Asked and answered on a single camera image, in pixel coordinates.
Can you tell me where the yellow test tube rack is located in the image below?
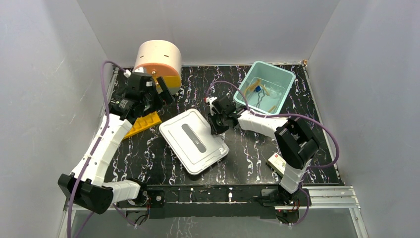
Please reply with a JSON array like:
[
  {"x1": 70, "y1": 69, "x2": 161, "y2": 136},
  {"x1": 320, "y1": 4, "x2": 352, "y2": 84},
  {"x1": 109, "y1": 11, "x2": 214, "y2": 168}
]
[{"x1": 123, "y1": 112, "x2": 162, "y2": 139}]

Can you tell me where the white bin lid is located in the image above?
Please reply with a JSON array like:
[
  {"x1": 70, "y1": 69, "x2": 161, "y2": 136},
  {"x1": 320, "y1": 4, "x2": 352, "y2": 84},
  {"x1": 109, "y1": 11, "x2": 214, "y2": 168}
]
[{"x1": 159, "y1": 109, "x2": 229, "y2": 176}]

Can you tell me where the tan rubber tube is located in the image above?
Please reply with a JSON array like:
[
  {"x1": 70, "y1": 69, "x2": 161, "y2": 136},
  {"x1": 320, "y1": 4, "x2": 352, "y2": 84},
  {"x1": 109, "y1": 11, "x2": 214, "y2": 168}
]
[{"x1": 244, "y1": 77, "x2": 270, "y2": 96}]

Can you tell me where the teal plastic bin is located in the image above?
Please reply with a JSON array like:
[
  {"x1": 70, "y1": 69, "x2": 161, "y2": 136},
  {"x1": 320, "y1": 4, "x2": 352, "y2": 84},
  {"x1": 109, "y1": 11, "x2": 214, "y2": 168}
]
[{"x1": 233, "y1": 61, "x2": 296, "y2": 115}]

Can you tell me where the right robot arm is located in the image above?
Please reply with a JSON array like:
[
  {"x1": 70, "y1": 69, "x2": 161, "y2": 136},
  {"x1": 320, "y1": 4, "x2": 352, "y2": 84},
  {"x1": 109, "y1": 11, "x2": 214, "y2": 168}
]
[{"x1": 205, "y1": 96, "x2": 319, "y2": 205}]

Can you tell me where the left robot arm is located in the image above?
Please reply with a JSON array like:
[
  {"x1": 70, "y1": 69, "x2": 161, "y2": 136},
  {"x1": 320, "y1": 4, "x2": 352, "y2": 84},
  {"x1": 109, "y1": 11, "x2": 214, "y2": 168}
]
[{"x1": 57, "y1": 72, "x2": 174, "y2": 214}]

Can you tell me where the cream orange cylindrical container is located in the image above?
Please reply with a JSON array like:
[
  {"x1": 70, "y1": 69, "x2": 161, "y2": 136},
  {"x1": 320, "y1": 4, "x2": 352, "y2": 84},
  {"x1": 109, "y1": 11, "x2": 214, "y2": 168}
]
[{"x1": 133, "y1": 40, "x2": 182, "y2": 95}]

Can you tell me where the white red box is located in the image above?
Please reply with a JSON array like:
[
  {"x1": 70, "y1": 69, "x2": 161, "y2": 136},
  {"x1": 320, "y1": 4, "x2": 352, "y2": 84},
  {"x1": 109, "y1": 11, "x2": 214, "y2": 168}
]
[{"x1": 267, "y1": 153, "x2": 286, "y2": 176}]

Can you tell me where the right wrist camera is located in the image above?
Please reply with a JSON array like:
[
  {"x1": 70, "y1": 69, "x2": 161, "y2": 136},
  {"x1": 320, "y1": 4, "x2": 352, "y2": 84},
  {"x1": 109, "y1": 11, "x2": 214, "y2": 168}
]
[{"x1": 204, "y1": 97, "x2": 217, "y2": 111}]

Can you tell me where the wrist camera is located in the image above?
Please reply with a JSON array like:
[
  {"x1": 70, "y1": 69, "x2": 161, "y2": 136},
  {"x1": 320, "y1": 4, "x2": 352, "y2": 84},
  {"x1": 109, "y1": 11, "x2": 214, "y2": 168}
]
[
  {"x1": 204, "y1": 97, "x2": 217, "y2": 111},
  {"x1": 123, "y1": 69, "x2": 137, "y2": 78}
]

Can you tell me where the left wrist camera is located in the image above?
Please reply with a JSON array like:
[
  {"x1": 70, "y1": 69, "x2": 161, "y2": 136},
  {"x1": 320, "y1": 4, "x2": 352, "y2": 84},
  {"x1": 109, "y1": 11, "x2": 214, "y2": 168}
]
[{"x1": 123, "y1": 69, "x2": 137, "y2": 78}]

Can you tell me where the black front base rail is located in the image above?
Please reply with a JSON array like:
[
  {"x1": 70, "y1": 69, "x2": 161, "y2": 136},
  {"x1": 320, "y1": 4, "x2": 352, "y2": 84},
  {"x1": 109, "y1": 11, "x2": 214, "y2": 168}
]
[{"x1": 118, "y1": 184, "x2": 312, "y2": 219}]

